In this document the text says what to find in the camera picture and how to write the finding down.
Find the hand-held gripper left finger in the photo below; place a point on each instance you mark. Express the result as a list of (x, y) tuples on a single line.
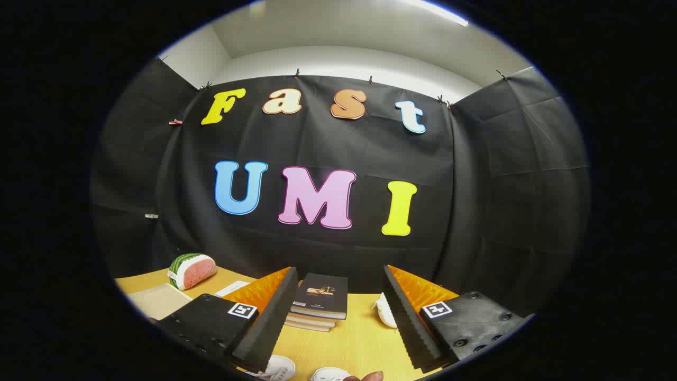
[(267, 323)]

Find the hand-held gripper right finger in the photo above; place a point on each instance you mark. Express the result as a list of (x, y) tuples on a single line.
[(412, 323)]

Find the white canvas shoe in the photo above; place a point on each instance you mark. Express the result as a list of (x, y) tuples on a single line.
[(329, 374), (280, 366)]

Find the cream fabric storage box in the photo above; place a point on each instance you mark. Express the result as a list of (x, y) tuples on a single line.
[(158, 301)]

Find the white plush toy with eyes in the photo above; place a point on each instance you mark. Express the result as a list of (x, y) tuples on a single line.
[(386, 312)]

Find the thin brown book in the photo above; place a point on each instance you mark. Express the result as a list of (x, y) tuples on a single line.
[(304, 327)]

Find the dark hardcover book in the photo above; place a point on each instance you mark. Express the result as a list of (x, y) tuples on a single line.
[(322, 301)]

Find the watermelon slice plush toy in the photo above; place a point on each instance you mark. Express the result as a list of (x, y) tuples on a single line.
[(195, 270)]

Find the black backdrop cloth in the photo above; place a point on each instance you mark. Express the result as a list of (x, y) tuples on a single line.
[(317, 143)]

